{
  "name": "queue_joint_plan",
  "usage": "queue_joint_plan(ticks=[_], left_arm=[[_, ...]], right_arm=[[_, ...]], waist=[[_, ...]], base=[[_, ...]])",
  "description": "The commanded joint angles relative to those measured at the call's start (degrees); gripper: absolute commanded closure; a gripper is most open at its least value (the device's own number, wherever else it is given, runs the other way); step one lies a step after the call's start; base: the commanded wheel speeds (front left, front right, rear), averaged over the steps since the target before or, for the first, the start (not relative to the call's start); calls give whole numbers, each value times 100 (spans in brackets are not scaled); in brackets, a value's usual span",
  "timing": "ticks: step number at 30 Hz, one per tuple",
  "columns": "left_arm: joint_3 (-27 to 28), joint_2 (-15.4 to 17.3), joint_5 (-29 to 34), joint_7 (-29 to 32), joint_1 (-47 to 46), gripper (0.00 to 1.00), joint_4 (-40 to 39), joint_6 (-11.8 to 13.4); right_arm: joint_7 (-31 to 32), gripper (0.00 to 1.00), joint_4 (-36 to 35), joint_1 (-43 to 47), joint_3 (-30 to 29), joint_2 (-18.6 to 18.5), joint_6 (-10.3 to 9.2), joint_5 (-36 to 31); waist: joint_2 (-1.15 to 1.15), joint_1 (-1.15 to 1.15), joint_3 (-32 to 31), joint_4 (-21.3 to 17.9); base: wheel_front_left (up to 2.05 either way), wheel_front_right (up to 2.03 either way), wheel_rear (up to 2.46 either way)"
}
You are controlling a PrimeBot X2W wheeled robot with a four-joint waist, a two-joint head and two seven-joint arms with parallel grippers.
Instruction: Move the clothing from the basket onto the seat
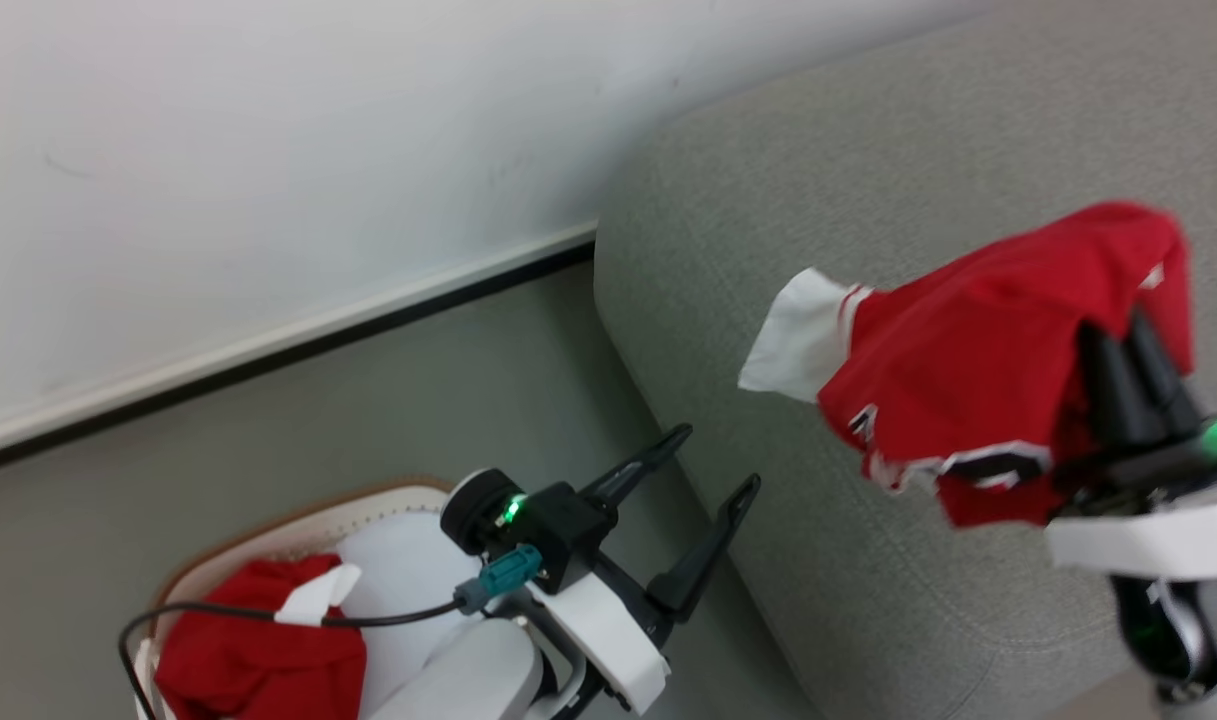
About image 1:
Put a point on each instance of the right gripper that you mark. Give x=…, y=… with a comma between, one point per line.
x=1158, y=535

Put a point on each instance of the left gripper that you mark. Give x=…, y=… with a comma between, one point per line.
x=593, y=630

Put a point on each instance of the red garment with white sleeve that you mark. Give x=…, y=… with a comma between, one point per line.
x=968, y=360

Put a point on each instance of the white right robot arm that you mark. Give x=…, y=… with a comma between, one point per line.
x=1188, y=630

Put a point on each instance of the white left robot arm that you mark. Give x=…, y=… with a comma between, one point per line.
x=458, y=670

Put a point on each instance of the white laundry basket brown rim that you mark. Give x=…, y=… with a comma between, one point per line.
x=268, y=535

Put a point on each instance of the grey fabric sofa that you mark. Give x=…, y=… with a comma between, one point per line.
x=768, y=200

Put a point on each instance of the white and black baseboard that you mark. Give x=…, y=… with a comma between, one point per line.
x=268, y=345

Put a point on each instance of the red garment with white tag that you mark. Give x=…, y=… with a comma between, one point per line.
x=248, y=660

